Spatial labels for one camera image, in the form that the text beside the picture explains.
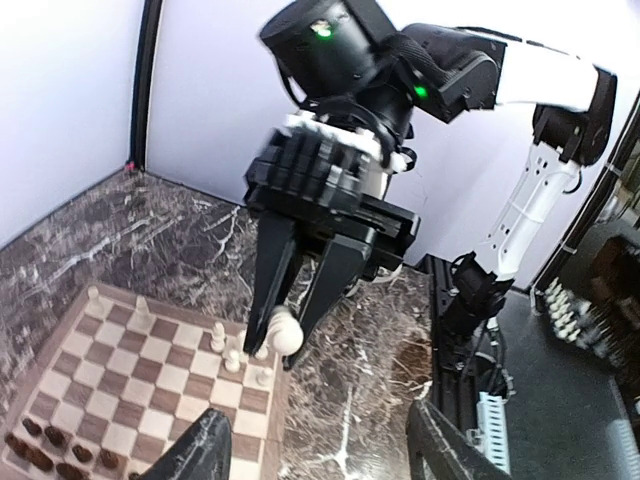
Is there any wooden chess board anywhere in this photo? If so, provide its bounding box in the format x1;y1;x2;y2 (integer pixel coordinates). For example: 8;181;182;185
1;285;288;479

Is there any white chess pawn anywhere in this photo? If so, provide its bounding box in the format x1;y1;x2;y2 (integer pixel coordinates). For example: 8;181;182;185
256;368;274;388
224;349;241;373

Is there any black chess pieces row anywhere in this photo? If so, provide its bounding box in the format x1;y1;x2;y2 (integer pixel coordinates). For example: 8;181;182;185
1;415;150;479

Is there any white chess piece round top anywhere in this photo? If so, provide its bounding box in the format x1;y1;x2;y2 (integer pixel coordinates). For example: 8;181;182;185
266;305;304;356

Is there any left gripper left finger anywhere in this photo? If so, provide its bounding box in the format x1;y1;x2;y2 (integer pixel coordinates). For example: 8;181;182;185
142;408;232;480

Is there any white chess bishop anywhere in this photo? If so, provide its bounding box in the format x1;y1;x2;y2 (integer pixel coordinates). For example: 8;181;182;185
210;322;226;354

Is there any white slotted cable duct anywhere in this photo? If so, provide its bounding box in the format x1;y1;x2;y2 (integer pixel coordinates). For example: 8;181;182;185
476;392;511;475

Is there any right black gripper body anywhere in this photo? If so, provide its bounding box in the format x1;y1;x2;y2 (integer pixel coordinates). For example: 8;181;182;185
244;128;420;281

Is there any right black frame post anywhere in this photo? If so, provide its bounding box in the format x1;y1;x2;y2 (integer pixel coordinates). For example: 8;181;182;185
126;0;164;171

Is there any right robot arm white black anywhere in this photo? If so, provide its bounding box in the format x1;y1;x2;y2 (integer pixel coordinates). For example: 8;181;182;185
243;1;617;368

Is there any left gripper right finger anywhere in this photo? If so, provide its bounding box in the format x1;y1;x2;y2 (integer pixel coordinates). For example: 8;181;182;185
407;399;505;480

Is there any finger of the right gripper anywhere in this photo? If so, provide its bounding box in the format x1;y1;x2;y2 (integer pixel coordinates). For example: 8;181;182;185
283;239;372;370
243;212;296;356

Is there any white chess knight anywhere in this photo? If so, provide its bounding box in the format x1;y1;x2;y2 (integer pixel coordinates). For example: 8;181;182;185
254;345;270;363

